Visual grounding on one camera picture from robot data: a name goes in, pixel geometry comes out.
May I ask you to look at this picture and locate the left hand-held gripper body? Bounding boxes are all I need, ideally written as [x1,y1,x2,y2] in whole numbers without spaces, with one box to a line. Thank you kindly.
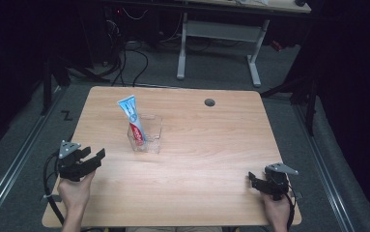
[56,139,92,184]

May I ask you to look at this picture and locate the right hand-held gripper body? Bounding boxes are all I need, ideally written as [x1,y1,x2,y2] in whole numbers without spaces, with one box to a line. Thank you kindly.
[261,161,300,201]

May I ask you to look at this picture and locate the red white blue toothpaste tube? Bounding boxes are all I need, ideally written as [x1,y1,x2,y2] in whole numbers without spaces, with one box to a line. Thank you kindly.
[116,94,149,147]

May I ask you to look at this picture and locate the clear plastic container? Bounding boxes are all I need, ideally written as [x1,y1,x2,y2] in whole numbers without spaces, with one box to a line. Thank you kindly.
[127,112,164,155]

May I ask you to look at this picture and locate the person's left hand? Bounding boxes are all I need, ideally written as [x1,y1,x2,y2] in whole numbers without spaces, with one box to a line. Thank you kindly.
[56,169,97,218]

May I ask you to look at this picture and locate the person's right hand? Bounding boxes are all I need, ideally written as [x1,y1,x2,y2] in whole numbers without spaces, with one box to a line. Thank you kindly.
[261,190,293,227]

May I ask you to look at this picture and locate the white-legged wooden desk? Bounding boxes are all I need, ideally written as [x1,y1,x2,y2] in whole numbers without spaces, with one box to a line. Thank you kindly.
[101,0,313,89]

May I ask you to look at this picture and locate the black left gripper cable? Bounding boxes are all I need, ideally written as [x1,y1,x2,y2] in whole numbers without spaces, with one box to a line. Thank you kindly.
[43,150,67,227]

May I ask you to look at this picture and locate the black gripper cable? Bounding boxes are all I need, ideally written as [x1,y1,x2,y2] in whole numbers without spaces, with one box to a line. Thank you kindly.
[43,150,67,227]
[285,184,299,232]

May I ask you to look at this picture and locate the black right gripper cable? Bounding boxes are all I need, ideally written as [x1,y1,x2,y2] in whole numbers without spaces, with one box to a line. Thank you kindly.
[285,184,299,232]

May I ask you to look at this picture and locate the metal floor rail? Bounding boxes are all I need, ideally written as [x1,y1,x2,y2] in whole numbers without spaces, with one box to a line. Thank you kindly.
[0,86,65,232]
[292,102,356,232]

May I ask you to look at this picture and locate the black floor cables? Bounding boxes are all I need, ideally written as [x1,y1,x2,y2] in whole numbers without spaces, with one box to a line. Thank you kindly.
[106,9,150,88]

